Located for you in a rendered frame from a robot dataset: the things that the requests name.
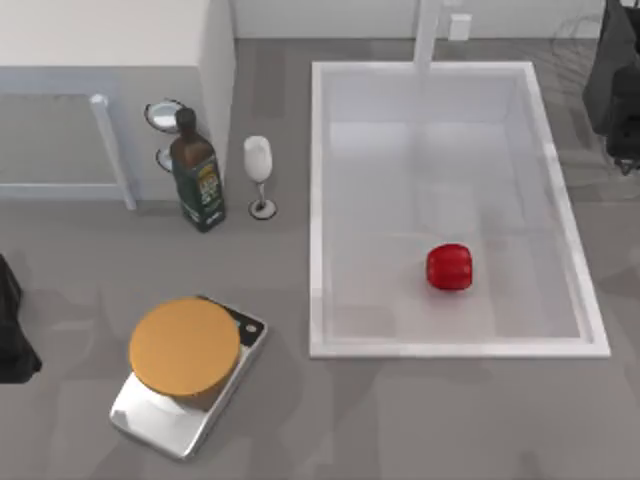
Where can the tall white tap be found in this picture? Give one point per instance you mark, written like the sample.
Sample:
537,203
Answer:
426,35

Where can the white sink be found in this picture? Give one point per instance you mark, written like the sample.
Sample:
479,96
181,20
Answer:
320,200

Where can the white wine glass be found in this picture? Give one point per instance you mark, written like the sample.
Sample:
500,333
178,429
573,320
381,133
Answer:
257,157

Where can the dark green bottle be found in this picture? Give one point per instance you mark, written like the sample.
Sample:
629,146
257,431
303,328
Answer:
197,175

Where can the pale blue cabinet frame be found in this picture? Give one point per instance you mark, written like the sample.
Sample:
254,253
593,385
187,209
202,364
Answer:
112,145

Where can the red bell pepper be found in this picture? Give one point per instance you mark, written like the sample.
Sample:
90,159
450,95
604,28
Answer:
449,267

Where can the silver kitchen scale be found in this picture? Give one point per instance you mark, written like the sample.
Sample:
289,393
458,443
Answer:
165,425

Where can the white cabinet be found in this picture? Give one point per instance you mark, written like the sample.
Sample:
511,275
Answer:
150,35

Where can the small white tap lever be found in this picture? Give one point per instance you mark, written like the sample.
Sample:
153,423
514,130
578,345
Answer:
459,26

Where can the round orange wooden bowl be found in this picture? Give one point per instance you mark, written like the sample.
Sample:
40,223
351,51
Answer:
184,342

